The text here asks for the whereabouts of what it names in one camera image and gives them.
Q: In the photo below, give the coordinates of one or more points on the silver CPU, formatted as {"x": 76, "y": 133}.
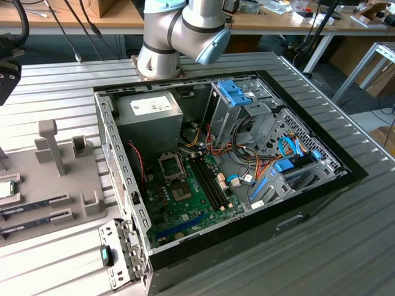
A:
{"x": 5, "y": 189}

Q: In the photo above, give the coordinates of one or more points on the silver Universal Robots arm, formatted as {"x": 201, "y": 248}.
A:
{"x": 185, "y": 27}

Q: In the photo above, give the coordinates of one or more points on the CPU socket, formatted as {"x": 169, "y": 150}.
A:
{"x": 182, "y": 193}

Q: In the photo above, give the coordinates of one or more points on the grey parts rack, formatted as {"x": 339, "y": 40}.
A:
{"x": 37, "y": 185}

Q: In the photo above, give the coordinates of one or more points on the brown cardboard box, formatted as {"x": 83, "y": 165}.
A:
{"x": 384, "y": 138}
{"x": 382, "y": 81}
{"x": 102, "y": 7}

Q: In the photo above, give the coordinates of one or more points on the dark RAM stick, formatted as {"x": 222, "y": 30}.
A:
{"x": 24, "y": 207}
{"x": 24, "y": 226}

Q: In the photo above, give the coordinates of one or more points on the grey power supply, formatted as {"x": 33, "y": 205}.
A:
{"x": 148, "y": 132}

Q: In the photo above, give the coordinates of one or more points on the black clip blue button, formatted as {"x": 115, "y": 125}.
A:
{"x": 105, "y": 256}

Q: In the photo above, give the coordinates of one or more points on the green motherboard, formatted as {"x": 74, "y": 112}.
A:
{"x": 185, "y": 214}

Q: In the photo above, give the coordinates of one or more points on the black RAM slot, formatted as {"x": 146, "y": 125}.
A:
{"x": 206, "y": 185}
{"x": 214, "y": 182}

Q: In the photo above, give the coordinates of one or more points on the blue plastic drive latch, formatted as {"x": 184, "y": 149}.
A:
{"x": 234, "y": 92}

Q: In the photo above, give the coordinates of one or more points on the blue expansion slot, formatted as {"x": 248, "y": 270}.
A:
{"x": 180, "y": 228}

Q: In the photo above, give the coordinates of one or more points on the silver coin cell battery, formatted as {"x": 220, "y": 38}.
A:
{"x": 179, "y": 235}

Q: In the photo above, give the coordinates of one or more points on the blue disk carrier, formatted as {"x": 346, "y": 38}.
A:
{"x": 259, "y": 189}

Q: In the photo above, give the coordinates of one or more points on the hard disk in blue carrier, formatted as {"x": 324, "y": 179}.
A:
{"x": 285, "y": 166}

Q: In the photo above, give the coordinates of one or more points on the black open PC case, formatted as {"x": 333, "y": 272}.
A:
{"x": 247, "y": 246}

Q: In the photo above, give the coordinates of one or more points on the small white box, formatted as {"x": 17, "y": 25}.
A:
{"x": 297, "y": 17}

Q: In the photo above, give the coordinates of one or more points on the black stand pole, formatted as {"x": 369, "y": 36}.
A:
{"x": 321, "y": 27}

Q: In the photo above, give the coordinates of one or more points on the grey metal disk bay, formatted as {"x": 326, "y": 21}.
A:
{"x": 330, "y": 172}

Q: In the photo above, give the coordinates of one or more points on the open cardboard box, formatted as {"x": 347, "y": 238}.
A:
{"x": 373, "y": 9}

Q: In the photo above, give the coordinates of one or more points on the grey metal slot bracket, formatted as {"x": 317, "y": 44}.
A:
{"x": 129, "y": 246}

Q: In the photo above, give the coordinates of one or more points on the aluminium profile frame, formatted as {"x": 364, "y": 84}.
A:
{"x": 355, "y": 71}

